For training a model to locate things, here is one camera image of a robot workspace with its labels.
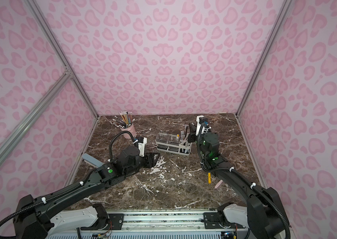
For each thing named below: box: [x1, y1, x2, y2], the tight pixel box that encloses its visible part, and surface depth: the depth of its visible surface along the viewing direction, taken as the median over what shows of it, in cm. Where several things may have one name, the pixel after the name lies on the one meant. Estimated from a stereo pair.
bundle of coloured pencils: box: [112, 111, 136, 129], surface depth 103 cm
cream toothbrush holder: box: [155, 132, 192, 156], surface depth 99 cm
